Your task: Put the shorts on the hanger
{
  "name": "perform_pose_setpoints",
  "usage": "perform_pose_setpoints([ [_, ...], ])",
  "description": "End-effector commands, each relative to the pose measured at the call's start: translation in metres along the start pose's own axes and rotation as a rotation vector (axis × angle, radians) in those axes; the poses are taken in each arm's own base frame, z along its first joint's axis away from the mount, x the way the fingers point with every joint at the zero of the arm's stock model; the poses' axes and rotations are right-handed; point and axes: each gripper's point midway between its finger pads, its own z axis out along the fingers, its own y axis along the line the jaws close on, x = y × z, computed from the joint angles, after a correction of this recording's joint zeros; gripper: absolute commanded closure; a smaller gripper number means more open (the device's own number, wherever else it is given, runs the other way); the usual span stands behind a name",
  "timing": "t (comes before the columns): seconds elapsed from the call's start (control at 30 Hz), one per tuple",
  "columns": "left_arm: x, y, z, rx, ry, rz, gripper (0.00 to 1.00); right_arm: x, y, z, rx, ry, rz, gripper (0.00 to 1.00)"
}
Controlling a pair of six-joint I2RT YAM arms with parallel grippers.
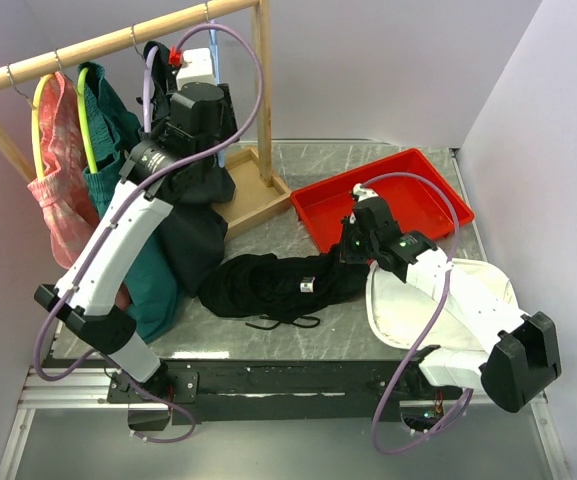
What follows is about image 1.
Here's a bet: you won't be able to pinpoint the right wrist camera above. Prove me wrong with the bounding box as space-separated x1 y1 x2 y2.
351 183 378 203

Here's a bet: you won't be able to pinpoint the dark green shorts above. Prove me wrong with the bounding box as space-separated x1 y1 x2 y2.
143 41 235 297

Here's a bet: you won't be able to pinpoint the lilac hanger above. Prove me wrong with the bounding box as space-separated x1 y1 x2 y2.
142 41 174 134

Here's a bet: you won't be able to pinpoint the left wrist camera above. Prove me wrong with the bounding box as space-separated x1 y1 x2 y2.
168 47 217 90

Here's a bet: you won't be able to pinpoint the teal green shorts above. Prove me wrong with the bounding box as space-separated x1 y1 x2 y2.
79 62 179 343

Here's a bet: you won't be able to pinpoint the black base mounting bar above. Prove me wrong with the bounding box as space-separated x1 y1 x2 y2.
106 357 465 427

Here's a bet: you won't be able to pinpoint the light blue hanger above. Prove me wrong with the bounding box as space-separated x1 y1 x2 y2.
209 29 225 168

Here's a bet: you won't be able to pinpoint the white perforated laundry basket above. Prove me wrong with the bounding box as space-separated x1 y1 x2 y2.
365 259 518 351

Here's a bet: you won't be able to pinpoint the lime green hanger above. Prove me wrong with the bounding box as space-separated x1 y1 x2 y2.
76 67 98 174

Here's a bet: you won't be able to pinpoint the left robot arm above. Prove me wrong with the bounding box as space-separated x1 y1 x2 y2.
34 82 243 402

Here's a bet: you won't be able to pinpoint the red plastic tray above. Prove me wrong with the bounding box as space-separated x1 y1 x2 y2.
291 148 475 252

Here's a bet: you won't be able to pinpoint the wooden clothes rack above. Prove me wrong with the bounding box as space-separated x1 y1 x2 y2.
0 0 291 239

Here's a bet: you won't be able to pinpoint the yellow hanger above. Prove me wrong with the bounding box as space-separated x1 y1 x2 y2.
31 74 54 180

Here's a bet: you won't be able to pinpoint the pink patterned shorts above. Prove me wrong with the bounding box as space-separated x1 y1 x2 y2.
28 73 99 269

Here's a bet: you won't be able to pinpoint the aluminium rail frame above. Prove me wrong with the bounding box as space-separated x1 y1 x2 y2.
0 368 570 479

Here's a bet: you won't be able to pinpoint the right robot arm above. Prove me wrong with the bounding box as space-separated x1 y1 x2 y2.
341 191 562 413

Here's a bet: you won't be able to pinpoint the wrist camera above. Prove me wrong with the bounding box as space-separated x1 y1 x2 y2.
168 47 217 90
351 183 378 203

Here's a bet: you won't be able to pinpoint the black shorts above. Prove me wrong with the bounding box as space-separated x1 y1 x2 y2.
198 245 369 331

